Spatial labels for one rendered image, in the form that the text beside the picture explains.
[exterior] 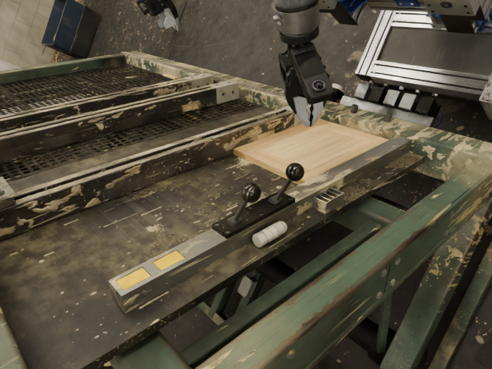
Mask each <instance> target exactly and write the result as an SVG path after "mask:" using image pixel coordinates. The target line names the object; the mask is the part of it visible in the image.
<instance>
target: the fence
mask: <svg viewBox="0 0 492 369"><path fill-rule="evenodd" d="M411 142H412V140H411V139H408V138H404V137H400V136H398V135H396V136H395V137H393V138H391V139H389V140H388V141H385V142H384V143H381V144H379V145H378V146H375V147H373V148H372V149H369V150H367V151H366V152H363V153H362V154H359V155H357V156H356V157H353V158H351V159H350V160H347V161H345V162H344V163H341V164H340V165H337V166H335V167H334V168H331V169H329V170H328V171H325V172H323V173H322V174H319V175H318V176H315V177H313V178H312V179H309V180H307V181H306V182H303V183H302V184H299V185H297V186H296V187H293V188H291V189H290V190H287V191H285V192H284V193H285V194H287V195H289V196H291V197H293V198H295V203H293V204H291V205H290V206H287V207H286V208H284V209H281V210H280V211H279V212H276V213H274V214H273V215H271V216H269V217H267V218H265V219H263V220H262V221H260V222H258V223H256V224H254V225H252V226H251V227H249V228H246V229H245V230H243V231H241V232H239V233H238V234H235V235H233V236H232V237H230V238H228V239H226V238H225V237H224V236H222V235H220V234H219V233H218V232H216V231H215V230H213V229H210V230H208V231H206V232H204V233H202V234H200V235H198V236H196V237H194V238H192V239H190V240H188V241H186V242H184V243H182V244H180V245H178V246H176V247H174V248H172V249H170V250H168V251H166V252H164V253H162V254H160V255H158V256H156V257H154V258H152V259H150V260H148V261H146V262H144V263H142V264H140V265H138V266H136V267H134V268H132V269H130V270H128V271H126V272H124V273H122V274H120V275H118V276H116V277H114V278H112V279H110V280H109V281H108V283H109V286H110V290H111V295H112V298H113V299H114V300H115V302H116V303H117V304H118V305H119V307H120V308H121V309H122V310H123V311H124V312H125V313H128V312H129V311H131V310H133V309H134V308H136V307H138V306H139V305H142V304H143V303H145V302H147V301H149V300H150V299H152V298H154V297H156V296H157V295H159V294H161V293H163V292H164V291H166V290H168V289H170V288H171V287H173V286H175V285H176V284H178V283H181V282H182V281H183V280H186V279H187V278H189V277H191V276H192V275H194V274H196V273H197V272H200V271H201V270H202V269H205V268H207V267H208V266H210V265H212V264H213V263H215V262H217V261H219V260H220V259H222V258H224V257H226V256H227V255H229V254H231V253H233V252H234V251H236V250H238V249H239V248H241V247H244V246H245V245H247V244H249V243H250V242H252V241H253V235H254V234H256V233H258V232H259V231H261V230H263V229H265V228H267V227H268V226H270V225H272V224H273V223H276V222H278V221H283V222H284V223H285V222H287V221H289V220H290V219H292V218H294V217H296V216H297V215H300V214H301V213H303V212H305V211H306V210H308V209H310V208H311V207H312V205H313V197H314V196H316V195H318V194H319V193H322V192H324V191H325V190H327V189H329V188H334V189H336V190H338V191H341V190H343V189H345V188H347V187H348V186H350V185H352V184H353V183H355V182H358V181H359V180H361V179H363V178H364V177H366V176H368V175H369V174H371V173H373V172H374V171H377V170H379V169H380V168H382V167H384V166H385V165H387V164H389V163H391V162H392V161H394V160H396V159H398V158H399V157H401V156H403V155H404V154H406V153H408V152H410V148H411ZM174 251H177V252H178V253H180V254H181V255H182V256H183V257H185V258H184V259H182V260H181V261H178V262H176V263H175V264H173V265H171V266H169V267H167V268H165V269H163V270H162V271H161V270H160V269H159V268H158V267H157V266H156V265H154V264H153V262H155V261H157V260H158V259H160V258H162V257H164V256H166V255H168V254H170V253H172V252H174ZM141 268H144V269H145V270H146V271H147V272H148V273H149V274H150V275H151V277H148V278H147V279H145V280H142V281H141V282H139V283H137V284H135V285H134V286H131V287H129V288H128V289H126V290H123V289H122V287H121V286H120V285H119V284H118V283H117V280H120V279H121V278H123V277H125V276H127V275H129V274H131V273H133V272H135V271H137V270H139V269H141Z"/></svg>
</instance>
